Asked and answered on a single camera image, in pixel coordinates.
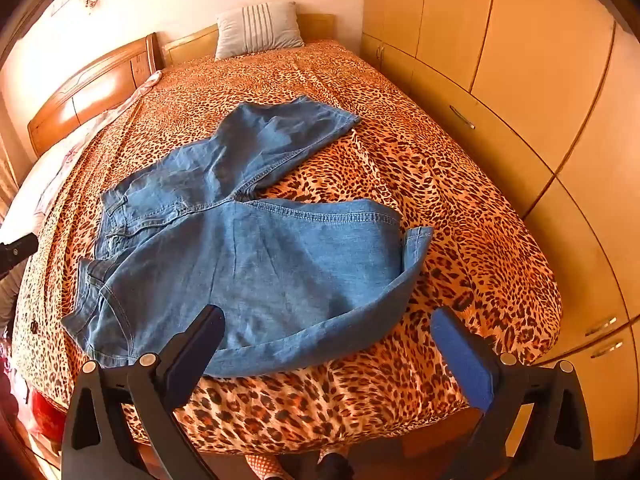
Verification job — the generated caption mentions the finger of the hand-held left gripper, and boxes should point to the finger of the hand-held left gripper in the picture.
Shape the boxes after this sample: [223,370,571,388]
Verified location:
[0,232,40,277]

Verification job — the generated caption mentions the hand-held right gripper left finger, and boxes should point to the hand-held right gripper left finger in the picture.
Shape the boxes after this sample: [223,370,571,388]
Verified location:
[61,305,227,480]

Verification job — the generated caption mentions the light wooden wardrobe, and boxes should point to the light wooden wardrobe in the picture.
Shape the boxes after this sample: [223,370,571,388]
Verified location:
[360,0,640,461]

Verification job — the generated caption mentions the blue denim pants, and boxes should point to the blue denim pants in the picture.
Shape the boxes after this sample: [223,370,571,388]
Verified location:
[61,96,434,378]

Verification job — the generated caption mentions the grey striped pillow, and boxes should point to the grey striped pillow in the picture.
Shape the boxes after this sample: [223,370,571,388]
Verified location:
[215,1,305,61]

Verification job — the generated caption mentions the black slipper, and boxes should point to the black slipper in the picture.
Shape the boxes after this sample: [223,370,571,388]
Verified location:
[316,451,355,480]

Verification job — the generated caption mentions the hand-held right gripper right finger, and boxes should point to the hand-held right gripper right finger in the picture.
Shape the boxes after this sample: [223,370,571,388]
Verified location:
[430,307,596,480]

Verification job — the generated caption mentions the red container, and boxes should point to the red container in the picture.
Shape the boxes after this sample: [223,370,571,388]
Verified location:
[26,387,67,436]

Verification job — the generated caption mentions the pink mesh slipper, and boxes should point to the pink mesh slipper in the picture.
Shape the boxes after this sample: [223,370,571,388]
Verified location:
[244,454,285,480]

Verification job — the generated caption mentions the leopard print bed sheet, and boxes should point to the leopard print bed sheet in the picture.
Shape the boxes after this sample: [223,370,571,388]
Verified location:
[10,40,563,456]

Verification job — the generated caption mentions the person's left forearm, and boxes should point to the person's left forearm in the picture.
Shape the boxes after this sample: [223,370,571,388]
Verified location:
[0,262,23,333]

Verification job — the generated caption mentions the dark wooden headboard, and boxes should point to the dark wooden headboard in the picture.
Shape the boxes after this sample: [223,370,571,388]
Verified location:
[27,32,166,158]

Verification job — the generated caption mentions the light wooden headboard panel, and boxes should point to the light wooden headboard panel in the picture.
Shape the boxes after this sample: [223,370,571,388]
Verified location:
[162,13,337,67]

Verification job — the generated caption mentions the white floral blanket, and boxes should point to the white floral blanket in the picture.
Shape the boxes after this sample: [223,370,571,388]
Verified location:
[0,71,163,251]

